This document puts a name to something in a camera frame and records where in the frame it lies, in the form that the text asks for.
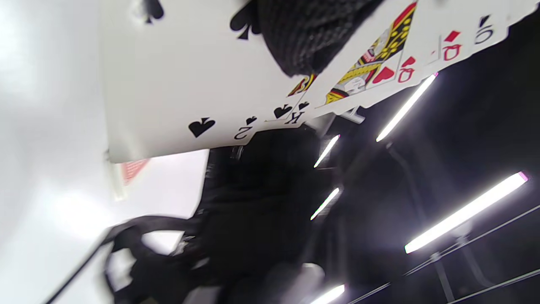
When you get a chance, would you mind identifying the person's left hand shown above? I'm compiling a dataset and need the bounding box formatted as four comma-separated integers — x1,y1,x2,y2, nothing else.
190,0,385,298

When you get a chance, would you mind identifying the dealt red-backed cards pile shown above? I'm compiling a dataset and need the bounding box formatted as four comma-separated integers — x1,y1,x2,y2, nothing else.
111,158,151,202
99,0,540,164

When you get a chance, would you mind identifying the ceiling light strip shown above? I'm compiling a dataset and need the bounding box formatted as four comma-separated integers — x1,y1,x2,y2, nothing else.
375,73,439,143
404,171,529,255
310,284,346,304
313,134,341,168
310,187,340,221

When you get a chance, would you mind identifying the white and black VR controller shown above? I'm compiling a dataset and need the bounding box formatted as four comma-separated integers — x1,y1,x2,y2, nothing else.
103,214,199,296

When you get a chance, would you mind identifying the thin black cable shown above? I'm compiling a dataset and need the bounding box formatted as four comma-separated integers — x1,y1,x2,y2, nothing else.
42,236,114,304

